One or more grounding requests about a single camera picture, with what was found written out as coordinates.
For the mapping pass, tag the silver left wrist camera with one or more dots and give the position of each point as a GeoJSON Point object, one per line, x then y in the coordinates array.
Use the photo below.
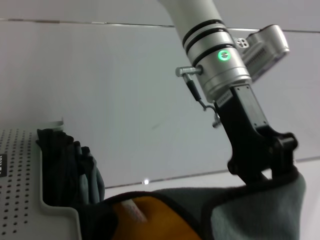
{"type": "Point", "coordinates": [267, 50]}

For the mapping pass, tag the white perforated storage box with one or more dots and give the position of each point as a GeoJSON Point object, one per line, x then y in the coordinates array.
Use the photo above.
{"type": "Point", "coordinates": [20, 200]}

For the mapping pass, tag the grey and orange garment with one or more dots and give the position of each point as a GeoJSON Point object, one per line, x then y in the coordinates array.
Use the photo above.
{"type": "Point", "coordinates": [225, 220]}

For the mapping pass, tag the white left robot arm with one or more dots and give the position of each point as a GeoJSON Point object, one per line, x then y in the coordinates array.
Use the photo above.
{"type": "Point", "coordinates": [200, 17]}

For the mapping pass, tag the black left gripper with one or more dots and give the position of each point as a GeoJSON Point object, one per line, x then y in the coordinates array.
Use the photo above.
{"type": "Point", "coordinates": [247, 140]}

